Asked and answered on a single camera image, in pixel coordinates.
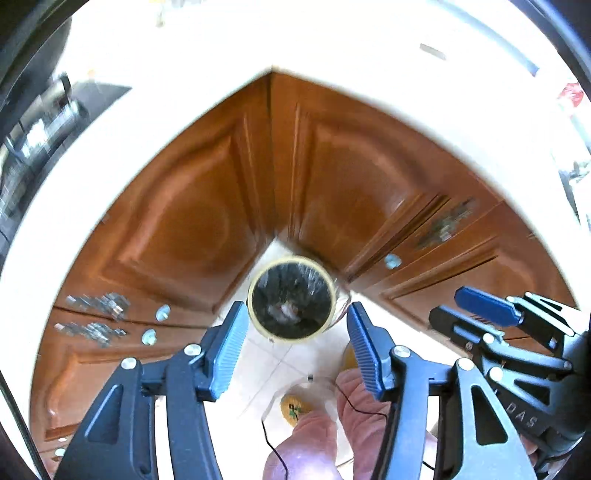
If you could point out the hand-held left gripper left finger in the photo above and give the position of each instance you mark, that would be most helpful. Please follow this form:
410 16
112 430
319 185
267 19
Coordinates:
228 350

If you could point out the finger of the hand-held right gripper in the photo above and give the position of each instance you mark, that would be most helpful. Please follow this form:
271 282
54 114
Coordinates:
485 304
457 327

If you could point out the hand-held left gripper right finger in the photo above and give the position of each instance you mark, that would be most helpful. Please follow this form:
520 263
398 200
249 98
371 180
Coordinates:
364 350

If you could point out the round yellow-rimmed trash bin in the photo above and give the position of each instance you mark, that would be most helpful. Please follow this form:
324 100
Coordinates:
291 295

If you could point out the yellow slipper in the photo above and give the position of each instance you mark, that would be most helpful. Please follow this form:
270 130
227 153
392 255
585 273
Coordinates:
349 357
292 406

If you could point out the person's right leg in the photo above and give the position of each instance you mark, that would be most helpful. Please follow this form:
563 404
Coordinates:
364 424

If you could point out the person's leg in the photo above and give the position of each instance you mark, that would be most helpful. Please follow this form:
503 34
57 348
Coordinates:
364 424
300 447

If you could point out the light blue cabinet knob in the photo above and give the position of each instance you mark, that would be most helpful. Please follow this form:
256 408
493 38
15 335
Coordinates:
162 313
392 261
148 337

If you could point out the person's left leg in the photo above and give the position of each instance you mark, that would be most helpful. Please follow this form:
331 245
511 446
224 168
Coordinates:
300 447

